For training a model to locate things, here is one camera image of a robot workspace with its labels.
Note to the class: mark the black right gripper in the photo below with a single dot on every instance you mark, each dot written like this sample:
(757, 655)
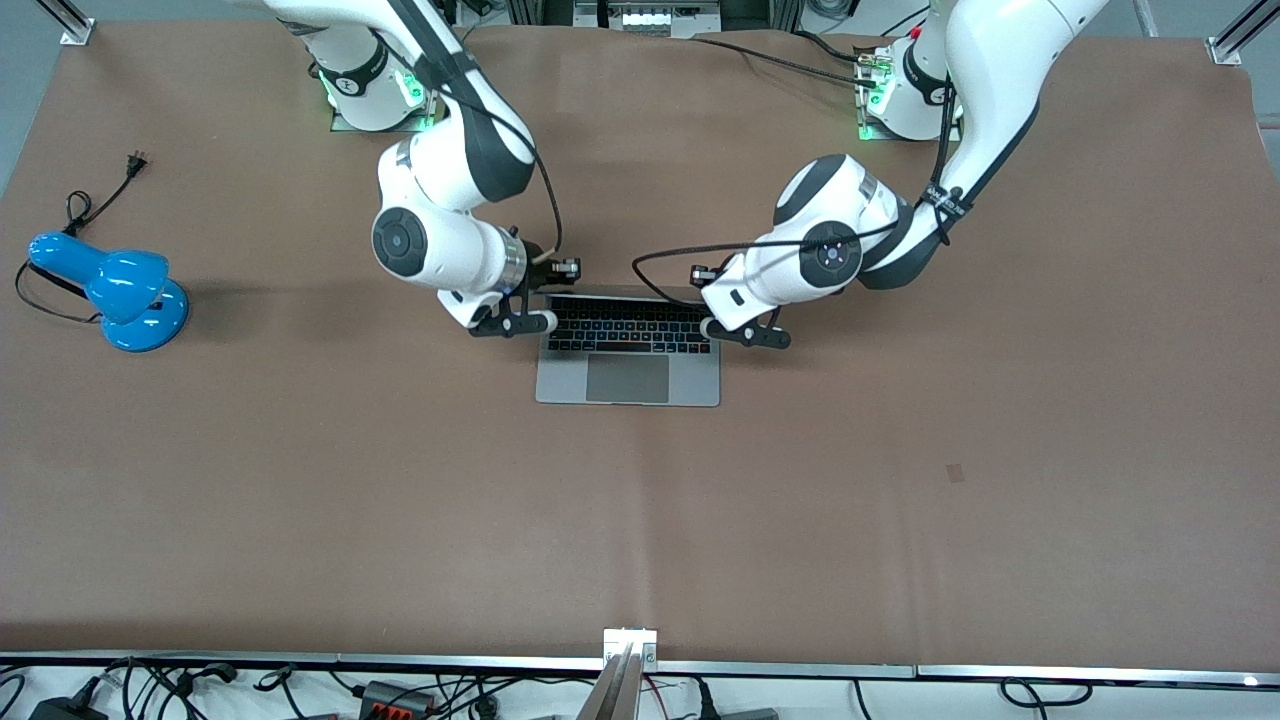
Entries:
(537, 257)

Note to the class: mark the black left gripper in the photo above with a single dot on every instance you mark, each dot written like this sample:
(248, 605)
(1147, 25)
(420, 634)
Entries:
(712, 274)

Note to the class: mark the grey laptop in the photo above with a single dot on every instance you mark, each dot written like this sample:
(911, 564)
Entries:
(628, 380)

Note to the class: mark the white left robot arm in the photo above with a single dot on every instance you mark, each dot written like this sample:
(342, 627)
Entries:
(1000, 80)

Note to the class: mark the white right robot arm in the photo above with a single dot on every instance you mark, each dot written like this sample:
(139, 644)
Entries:
(440, 170)

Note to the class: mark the grey control box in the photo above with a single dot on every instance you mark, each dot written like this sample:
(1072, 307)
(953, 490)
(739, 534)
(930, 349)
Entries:
(650, 20)

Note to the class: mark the brown table mat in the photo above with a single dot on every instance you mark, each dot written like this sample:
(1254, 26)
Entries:
(900, 500)

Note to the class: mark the aluminium profile beam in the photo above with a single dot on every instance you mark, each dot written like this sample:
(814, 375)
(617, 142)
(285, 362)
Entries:
(625, 680)

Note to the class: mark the blue desk lamp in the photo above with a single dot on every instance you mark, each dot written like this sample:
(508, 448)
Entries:
(125, 290)

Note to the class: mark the grey adapter box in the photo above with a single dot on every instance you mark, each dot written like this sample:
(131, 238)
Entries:
(750, 715)

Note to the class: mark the black orange connector box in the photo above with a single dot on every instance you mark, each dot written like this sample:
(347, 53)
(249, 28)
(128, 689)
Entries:
(395, 700)

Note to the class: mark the black power adapter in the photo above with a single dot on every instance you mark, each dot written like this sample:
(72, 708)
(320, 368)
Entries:
(60, 712)

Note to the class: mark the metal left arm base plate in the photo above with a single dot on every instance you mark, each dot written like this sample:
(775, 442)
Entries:
(862, 95)

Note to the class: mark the metal table edge rail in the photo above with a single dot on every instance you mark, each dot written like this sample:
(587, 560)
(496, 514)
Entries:
(800, 668)

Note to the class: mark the aluminium corner post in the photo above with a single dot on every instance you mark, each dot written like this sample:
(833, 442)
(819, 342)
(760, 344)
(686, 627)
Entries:
(70, 22)
(1240, 35)

